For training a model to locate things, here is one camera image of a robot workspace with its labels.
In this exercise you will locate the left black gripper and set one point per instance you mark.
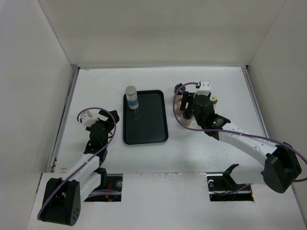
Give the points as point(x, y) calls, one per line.
point(110, 125)

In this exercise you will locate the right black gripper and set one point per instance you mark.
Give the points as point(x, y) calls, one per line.
point(187, 97)

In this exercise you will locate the black round cap spice bottle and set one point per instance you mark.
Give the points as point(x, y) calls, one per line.
point(186, 117)

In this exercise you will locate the silver lid blue label jar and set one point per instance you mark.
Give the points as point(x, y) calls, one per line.
point(132, 97)

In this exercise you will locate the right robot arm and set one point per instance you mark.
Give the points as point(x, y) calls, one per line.
point(281, 166)

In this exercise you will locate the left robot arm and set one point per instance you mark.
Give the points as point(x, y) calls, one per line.
point(87, 179)

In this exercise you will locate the black knob cap spice bottle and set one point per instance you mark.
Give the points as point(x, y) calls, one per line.
point(179, 89)

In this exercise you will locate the pink cap spice bottle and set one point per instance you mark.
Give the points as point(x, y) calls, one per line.
point(177, 108)

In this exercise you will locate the yellow cap spice bottle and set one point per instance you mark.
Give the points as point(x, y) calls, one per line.
point(214, 100)

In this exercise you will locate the black rectangular plastic tray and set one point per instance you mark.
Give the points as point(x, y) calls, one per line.
point(148, 123)

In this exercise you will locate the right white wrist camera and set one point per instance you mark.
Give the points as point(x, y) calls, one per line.
point(203, 88)

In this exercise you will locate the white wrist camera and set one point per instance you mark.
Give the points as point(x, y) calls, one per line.
point(203, 88)
point(86, 118)

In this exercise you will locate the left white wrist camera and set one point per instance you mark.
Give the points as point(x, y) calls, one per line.
point(86, 118)

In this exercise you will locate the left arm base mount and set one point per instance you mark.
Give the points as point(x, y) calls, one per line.
point(110, 188)

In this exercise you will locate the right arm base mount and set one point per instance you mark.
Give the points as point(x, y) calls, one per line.
point(223, 188)

